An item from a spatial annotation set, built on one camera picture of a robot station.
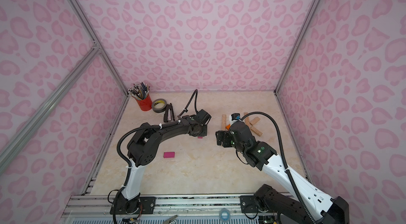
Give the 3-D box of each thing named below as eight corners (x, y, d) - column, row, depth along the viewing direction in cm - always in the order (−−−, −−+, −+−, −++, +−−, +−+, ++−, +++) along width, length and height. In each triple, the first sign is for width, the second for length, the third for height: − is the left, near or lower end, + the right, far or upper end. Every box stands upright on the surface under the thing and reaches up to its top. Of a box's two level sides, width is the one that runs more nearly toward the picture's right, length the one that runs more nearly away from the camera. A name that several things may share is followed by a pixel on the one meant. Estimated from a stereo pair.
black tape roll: (151, 112, 111) (150, 110, 109) (155, 101, 118) (154, 98, 116) (164, 112, 111) (163, 110, 109) (167, 101, 118) (166, 98, 116)
